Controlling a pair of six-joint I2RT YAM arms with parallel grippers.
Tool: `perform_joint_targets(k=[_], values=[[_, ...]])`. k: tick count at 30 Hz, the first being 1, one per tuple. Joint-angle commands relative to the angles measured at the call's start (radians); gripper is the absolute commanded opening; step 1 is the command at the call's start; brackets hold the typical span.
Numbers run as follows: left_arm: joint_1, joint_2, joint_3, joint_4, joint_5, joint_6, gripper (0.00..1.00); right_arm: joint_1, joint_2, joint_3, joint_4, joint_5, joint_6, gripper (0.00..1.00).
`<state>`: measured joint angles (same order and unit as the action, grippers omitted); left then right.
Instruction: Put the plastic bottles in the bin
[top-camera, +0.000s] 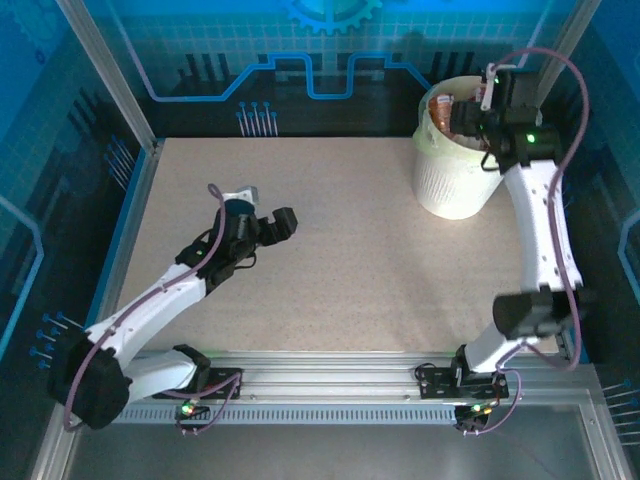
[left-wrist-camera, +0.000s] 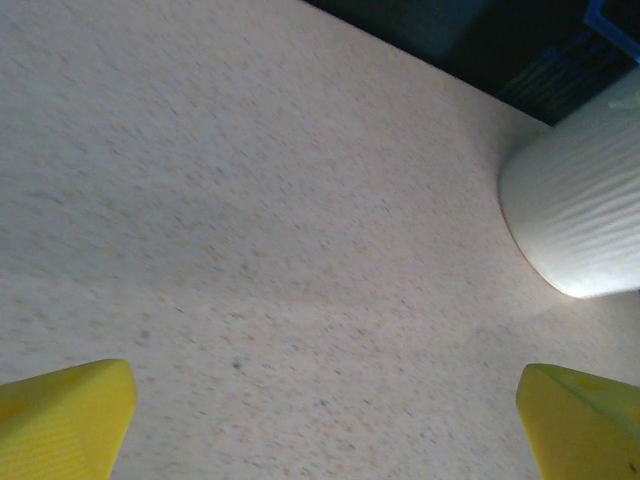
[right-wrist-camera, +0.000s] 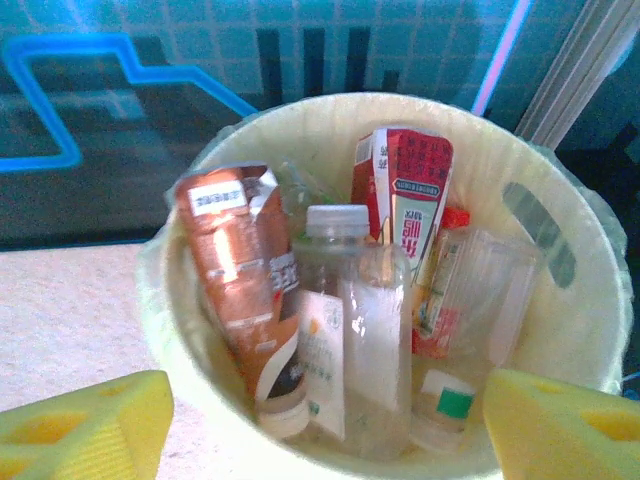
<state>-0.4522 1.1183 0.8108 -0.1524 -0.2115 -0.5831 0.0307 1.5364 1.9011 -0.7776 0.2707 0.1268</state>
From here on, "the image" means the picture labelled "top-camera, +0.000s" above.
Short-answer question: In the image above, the aluminium side rail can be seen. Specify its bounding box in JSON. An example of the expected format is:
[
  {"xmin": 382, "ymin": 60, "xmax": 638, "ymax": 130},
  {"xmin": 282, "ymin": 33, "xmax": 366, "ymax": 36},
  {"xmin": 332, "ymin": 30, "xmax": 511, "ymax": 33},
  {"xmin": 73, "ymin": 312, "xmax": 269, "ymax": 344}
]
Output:
[{"xmin": 82, "ymin": 139, "xmax": 164, "ymax": 364}]

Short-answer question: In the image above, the white lined trash bin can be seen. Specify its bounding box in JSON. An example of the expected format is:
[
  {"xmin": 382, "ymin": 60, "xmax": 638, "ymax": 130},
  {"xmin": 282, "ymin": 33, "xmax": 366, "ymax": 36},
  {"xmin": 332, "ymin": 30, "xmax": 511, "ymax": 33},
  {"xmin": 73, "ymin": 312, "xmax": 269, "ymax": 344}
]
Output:
[{"xmin": 413, "ymin": 74, "xmax": 544, "ymax": 169}]

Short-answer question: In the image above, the small LED controller board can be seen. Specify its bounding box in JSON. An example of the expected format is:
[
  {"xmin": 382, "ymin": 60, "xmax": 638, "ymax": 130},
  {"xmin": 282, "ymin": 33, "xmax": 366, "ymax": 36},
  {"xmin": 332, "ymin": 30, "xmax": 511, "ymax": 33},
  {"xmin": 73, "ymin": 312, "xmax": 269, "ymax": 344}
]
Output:
[
  {"xmin": 455, "ymin": 399, "xmax": 494, "ymax": 431},
  {"xmin": 175, "ymin": 394, "xmax": 211, "ymax": 419}
]

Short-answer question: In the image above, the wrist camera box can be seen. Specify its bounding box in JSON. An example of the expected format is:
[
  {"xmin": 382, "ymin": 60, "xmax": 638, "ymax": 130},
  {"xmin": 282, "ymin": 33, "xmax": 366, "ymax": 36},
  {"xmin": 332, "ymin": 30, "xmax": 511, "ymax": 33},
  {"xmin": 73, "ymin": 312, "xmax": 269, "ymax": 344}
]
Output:
[
  {"xmin": 222, "ymin": 184, "xmax": 261, "ymax": 206},
  {"xmin": 479, "ymin": 69, "xmax": 501, "ymax": 111}
]

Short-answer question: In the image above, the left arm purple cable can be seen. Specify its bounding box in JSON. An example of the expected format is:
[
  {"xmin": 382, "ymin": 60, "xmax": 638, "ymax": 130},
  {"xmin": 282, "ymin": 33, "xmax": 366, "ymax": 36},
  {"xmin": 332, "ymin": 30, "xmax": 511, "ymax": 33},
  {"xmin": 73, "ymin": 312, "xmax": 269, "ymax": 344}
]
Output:
[{"xmin": 62, "ymin": 182, "xmax": 245, "ymax": 437}]

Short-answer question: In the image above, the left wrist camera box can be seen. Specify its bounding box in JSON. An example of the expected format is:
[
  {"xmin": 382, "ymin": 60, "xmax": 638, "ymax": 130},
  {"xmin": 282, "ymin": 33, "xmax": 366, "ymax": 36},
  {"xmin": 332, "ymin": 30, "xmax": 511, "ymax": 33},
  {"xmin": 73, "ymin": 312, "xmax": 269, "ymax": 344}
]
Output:
[{"xmin": 222, "ymin": 184, "xmax": 261, "ymax": 206}]

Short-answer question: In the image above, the slotted grey cable duct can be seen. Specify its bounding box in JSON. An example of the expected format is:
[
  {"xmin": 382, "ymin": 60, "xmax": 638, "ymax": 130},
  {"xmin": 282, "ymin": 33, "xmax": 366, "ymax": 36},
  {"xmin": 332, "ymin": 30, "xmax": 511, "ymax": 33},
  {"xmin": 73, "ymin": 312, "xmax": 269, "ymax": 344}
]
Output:
[{"xmin": 79, "ymin": 407, "xmax": 462, "ymax": 426}]

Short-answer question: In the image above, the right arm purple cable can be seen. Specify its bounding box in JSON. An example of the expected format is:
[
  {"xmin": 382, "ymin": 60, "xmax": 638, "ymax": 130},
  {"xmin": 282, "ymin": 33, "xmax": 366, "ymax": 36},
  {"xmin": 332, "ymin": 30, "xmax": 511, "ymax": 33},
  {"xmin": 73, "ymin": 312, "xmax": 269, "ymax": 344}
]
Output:
[{"xmin": 464, "ymin": 47, "xmax": 590, "ymax": 437}]

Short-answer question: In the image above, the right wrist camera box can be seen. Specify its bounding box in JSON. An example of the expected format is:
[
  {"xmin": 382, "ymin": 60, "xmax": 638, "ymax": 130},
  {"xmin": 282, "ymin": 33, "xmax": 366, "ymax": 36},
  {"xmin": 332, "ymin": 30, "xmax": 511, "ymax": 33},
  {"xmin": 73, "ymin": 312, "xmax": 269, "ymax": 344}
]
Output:
[{"xmin": 479, "ymin": 69, "xmax": 501, "ymax": 111}]

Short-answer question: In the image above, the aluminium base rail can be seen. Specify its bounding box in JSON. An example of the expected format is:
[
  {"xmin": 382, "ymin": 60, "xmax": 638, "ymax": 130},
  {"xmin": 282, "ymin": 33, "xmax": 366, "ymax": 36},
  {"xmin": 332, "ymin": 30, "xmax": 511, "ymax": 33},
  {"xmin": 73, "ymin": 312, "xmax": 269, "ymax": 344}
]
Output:
[{"xmin": 64, "ymin": 349, "xmax": 596, "ymax": 402}]

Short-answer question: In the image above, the aluminium frame post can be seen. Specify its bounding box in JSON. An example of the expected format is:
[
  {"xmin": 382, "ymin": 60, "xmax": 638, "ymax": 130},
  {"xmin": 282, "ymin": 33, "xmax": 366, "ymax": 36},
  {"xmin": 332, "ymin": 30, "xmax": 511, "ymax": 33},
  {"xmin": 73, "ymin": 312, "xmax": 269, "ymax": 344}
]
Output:
[
  {"xmin": 54, "ymin": 0, "xmax": 162, "ymax": 152},
  {"xmin": 509, "ymin": 0, "xmax": 601, "ymax": 101}
]

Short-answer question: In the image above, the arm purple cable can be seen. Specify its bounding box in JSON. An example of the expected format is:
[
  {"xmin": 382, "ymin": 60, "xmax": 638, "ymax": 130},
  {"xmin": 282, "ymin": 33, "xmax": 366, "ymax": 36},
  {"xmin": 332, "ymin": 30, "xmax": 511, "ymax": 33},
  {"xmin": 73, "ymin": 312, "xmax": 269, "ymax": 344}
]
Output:
[
  {"xmin": 464, "ymin": 47, "xmax": 590, "ymax": 437},
  {"xmin": 62, "ymin": 182, "xmax": 245, "ymax": 437}
]

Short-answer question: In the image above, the grey metal panel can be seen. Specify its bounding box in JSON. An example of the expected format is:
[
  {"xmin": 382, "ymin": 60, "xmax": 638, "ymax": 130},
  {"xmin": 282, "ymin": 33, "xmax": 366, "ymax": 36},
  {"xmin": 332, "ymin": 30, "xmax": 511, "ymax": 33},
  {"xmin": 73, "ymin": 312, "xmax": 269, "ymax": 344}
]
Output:
[{"xmin": 29, "ymin": 389, "xmax": 636, "ymax": 480}]

